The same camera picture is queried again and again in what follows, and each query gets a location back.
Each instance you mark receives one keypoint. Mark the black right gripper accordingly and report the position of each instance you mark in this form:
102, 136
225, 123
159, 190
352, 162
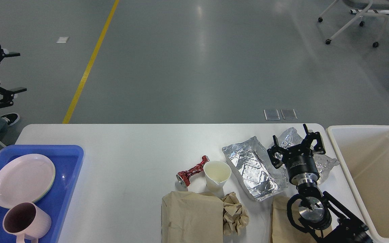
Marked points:
299, 159

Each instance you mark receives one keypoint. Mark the pink plate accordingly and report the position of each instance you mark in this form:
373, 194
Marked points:
26, 179

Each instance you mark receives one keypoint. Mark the pink mug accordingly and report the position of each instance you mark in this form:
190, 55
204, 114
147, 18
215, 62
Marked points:
26, 221

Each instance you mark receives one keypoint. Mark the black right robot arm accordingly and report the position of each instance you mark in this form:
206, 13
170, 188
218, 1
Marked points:
310, 210

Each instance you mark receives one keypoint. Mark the crumpled clear plastic wrap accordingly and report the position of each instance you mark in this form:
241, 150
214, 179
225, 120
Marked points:
323, 162

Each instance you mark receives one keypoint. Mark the clear floor plate right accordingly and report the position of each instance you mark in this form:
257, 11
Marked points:
289, 114

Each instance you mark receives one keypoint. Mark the clear floor plate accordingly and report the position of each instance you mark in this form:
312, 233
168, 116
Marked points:
271, 114
289, 114

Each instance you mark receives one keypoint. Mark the black sneaker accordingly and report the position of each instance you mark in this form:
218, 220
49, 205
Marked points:
11, 118

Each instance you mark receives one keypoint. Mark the clear floor plate left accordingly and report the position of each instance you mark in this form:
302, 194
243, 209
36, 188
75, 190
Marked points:
271, 114

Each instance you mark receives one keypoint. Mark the aluminium foil tray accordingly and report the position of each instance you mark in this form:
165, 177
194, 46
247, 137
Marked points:
250, 163

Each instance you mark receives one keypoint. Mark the white floor tape patch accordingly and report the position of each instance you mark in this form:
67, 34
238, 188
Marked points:
62, 40

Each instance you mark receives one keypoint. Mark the beige plastic bin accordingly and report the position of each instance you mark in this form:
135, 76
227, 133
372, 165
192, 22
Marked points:
363, 153

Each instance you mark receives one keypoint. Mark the brown paper bag right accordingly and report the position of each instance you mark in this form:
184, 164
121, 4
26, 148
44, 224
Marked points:
282, 230

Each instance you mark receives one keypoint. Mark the white paper cup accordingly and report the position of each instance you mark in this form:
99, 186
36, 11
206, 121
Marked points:
216, 175

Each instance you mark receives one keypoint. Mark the crumpled brown paper ball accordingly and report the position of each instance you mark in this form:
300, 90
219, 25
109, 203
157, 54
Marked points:
235, 215

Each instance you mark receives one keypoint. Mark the yellow plate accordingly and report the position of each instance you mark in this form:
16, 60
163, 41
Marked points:
46, 182

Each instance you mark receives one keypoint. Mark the blue plastic tray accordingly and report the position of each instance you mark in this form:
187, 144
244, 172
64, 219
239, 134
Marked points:
68, 162

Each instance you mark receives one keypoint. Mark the crushed red can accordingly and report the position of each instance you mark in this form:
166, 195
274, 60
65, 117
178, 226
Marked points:
183, 177

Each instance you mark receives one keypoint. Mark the large brown paper bag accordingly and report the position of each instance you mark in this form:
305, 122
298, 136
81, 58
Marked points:
188, 217

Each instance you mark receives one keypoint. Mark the white office chair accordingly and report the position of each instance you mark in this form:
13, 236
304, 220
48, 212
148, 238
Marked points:
368, 8

